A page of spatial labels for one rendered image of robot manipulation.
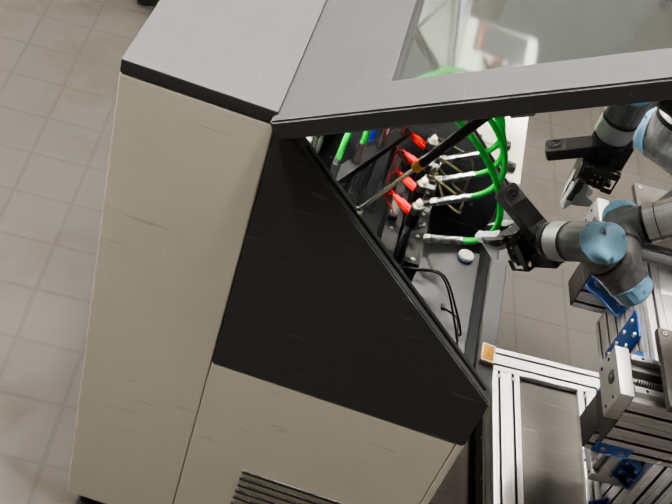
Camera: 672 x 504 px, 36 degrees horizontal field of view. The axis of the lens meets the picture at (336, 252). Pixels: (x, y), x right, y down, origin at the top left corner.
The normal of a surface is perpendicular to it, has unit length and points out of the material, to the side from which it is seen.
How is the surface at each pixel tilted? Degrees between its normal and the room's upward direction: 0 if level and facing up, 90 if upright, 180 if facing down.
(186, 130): 90
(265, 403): 90
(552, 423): 0
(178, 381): 90
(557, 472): 0
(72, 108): 0
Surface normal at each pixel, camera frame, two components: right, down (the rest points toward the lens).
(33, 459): 0.25, -0.67
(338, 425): -0.21, 0.67
